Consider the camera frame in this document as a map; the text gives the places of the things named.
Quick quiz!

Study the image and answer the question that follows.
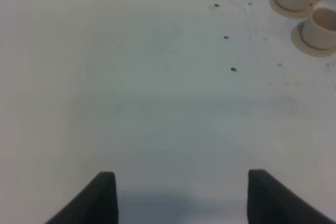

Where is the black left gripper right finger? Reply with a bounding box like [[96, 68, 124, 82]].
[[247, 169, 335, 224]]

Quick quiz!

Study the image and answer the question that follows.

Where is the beige cup saucer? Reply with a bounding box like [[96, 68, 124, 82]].
[[269, 0, 314, 19], [291, 22, 335, 57]]

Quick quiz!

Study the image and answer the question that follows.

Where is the far beige cup saucer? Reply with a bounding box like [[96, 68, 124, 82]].
[[269, 0, 314, 19]]

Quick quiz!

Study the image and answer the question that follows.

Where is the near beige teacup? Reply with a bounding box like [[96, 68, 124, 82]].
[[302, 8, 335, 50]]

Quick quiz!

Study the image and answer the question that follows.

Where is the near beige cup saucer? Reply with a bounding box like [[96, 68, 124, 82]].
[[291, 22, 335, 57]]

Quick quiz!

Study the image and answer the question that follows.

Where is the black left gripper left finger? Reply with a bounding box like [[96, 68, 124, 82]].
[[47, 172, 119, 224]]

